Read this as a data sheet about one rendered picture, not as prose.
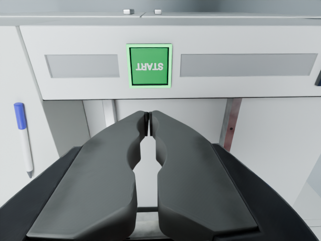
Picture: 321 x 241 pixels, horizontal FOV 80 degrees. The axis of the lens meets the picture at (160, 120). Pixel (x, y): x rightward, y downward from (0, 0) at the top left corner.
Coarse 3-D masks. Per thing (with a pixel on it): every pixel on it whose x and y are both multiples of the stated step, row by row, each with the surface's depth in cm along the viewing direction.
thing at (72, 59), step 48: (48, 48) 24; (96, 48) 24; (192, 48) 24; (240, 48) 24; (288, 48) 25; (48, 96) 27; (96, 96) 27; (144, 96) 27; (192, 96) 27; (240, 96) 28; (288, 96) 28
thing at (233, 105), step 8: (232, 104) 41; (240, 104) 41; (232, 112) 42; (224, 120) 45; (232, 120) 43; (224, 128) 45; (232, 128) 44; (224, 136) 45; (232, 136) 45; (224, 144) 46
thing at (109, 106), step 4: (104, 100) 39; (108, 100) 39; (112, 100) 40; (104, 104) 40; (108, 104) 40; (112, 104) 40; (104, 108) 40; (108, 108) 40; (112, 108) 40; (104, 112) 40; (108, 112) 40; (112, 112) 41; (108, 116) 41; (112, 116) 41; (116, 116) 44; (108, 120) 41; (112, 120) 42; (116, 120) 44; (108, 124) 42
